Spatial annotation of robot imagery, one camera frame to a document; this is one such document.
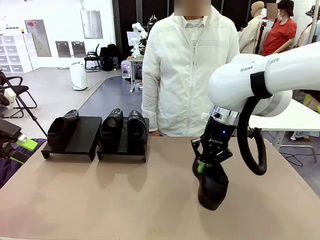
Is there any black office chair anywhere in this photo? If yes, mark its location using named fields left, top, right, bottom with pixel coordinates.
left=84, top=44, right=101, bottom=73

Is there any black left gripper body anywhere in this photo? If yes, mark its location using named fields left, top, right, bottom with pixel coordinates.
left=0, top=117, right=22, bottom=141

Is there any black floor cable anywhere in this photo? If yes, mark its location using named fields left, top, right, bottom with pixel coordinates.
left=284, top=149, right=305, bottom=167

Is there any purple cloth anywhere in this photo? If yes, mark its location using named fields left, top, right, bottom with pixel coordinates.
left=0, top=138, right=47, bottom=188

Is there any person's right forearm white sleeve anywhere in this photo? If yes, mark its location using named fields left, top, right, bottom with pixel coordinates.
left=141, top=82, right=159, bottom=132

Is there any grey wall panel red sign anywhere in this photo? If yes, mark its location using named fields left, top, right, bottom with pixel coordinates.
left=24, top=19, right=53, bottom=58

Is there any dark grey floor mat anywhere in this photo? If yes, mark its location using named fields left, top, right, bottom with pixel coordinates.
left=78, top=75, right=151, bottom=131

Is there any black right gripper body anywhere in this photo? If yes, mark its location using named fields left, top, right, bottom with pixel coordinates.
left=199, top=116, right=237, bottom=164

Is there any black backpack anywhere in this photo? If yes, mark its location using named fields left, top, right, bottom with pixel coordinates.
left=99, top=43, right=119, bottom=72

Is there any tall metal wall panel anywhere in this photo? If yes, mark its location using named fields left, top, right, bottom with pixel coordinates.
left=80, top=10, right=104, bottom=40

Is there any person in white jacket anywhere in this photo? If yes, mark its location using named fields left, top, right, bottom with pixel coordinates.
left=141, top=0, right=241, bottom=138

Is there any black slanted pole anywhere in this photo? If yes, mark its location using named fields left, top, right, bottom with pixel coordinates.
left=0, top=69, right=49, bottom=138

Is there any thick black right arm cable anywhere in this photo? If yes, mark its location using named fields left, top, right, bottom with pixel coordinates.
left=236, top=96, right=268, bottom=176

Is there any black camera tripod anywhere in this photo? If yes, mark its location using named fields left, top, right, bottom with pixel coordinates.
left=254, top=21, right=267, bottom=55

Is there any small wooden desk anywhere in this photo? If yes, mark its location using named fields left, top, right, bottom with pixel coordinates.
left=125, top=56, right=144, bottom=93

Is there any black leather loafer shoe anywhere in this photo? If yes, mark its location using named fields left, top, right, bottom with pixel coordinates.
left=99, top=108, right=124, bottom=151
left=46, top=109, right=80, bottom=151
left=191, top=159, right=230, bottom=211
left=127, top=109, right=148, bottom=152

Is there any mannequin in beige coat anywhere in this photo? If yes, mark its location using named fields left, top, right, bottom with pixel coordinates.
left=238, top=1, right=266, bottom=55

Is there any white drawer cabinet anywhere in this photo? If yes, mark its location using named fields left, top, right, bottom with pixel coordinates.
left=0, top=33, right=41, bottom=74

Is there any small metal wall panel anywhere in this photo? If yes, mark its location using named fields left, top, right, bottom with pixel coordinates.
left=71, top=41, right=87, bottom=59
left=55, top=41, right=72, bottom=59

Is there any silver clothes rack pole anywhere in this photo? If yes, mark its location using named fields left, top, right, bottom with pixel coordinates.
left=306, top=14, right=320, bottom=47

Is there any computer case with lights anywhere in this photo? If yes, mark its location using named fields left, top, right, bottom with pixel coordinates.
left=121, top=61, right=143, bottom=81

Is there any black folding chair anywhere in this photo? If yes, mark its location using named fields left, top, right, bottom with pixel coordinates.
left=0, top=76, right=38, bottom=119

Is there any white desk table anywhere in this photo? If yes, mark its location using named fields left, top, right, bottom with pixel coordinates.
left=246, top=97, right=320, bottom=157

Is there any mannequin in red shirt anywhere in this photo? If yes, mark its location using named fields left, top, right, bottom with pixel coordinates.
left=261, top=0, right=298, bottom=57

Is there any black hat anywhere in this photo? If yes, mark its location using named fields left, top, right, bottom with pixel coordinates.
left=306, top=6, right=320, bottom=17

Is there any black shoe stand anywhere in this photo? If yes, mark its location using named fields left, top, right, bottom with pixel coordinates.
left=96, top=116, right=150, bottom=164
left=41, top=116, right=103, bottom=161

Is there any white air purifier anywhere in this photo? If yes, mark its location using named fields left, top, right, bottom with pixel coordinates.
left=69, top=62, right=88, bottom=91

